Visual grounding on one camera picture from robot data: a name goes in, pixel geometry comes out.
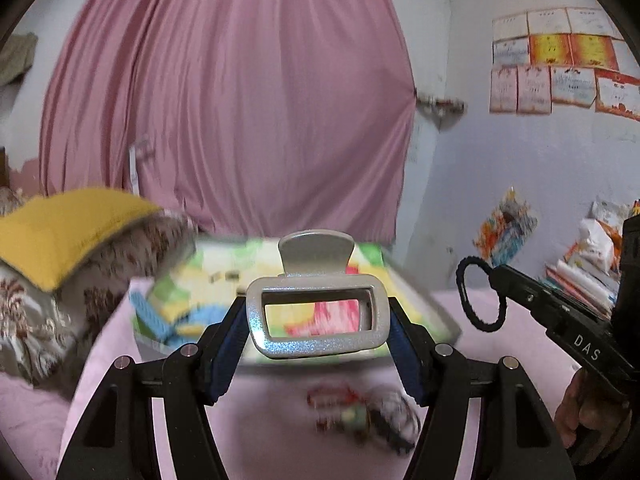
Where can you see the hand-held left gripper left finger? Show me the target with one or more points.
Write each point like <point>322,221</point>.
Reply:
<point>227,345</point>

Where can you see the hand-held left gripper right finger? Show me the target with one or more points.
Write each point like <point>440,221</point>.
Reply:
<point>406,355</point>

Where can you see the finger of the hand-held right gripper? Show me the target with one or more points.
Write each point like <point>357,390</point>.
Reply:
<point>522,292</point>

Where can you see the silver hair claw clip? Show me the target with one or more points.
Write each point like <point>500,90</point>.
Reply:
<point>320,345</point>

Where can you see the person's right hand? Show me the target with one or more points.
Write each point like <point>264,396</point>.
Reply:
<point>575,410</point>

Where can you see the stack of books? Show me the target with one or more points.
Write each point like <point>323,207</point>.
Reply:
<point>575,285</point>

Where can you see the pink bed sheet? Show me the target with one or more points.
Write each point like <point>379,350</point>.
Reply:
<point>270,400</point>

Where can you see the white plastic bag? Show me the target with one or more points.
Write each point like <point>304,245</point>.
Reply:
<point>597,237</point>

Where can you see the floral pillow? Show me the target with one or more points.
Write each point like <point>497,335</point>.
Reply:
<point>45,330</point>

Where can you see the yellow pillow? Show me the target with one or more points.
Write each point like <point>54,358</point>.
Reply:
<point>60,230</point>

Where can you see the pink curtain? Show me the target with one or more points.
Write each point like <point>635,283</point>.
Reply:
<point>240,85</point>

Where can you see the green hanging cloth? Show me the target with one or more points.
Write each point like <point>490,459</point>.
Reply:
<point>15,57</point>

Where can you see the wall bracket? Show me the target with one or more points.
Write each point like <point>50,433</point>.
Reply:
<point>442,107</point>

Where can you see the group of wall certificates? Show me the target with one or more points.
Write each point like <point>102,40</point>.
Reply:
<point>555,70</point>

